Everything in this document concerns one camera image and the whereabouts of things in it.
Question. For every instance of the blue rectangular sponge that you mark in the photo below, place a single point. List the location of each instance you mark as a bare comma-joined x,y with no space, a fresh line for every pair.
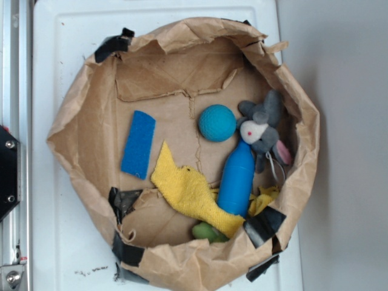
137,150

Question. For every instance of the teal dimpled ball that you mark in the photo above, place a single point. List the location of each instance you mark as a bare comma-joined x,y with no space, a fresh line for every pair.
217,123

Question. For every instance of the yellow terry cloth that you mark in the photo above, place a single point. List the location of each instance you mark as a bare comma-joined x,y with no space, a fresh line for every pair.
187,191

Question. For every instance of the blue plastic bottle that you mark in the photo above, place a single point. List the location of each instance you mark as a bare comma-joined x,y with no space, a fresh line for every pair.
237,180

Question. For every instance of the grey plush mouse toy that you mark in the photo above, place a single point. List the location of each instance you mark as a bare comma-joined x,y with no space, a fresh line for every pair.
258,128

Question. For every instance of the brown paper bag bin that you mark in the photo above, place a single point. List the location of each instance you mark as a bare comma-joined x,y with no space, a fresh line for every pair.
173,74

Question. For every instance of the green soft toy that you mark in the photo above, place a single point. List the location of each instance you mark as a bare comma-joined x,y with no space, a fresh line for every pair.
204,230

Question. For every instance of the white plastic tray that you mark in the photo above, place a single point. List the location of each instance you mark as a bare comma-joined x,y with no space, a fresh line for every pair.
68,253

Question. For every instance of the aluminium frame rail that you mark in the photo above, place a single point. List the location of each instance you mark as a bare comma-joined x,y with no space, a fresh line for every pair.
16,115

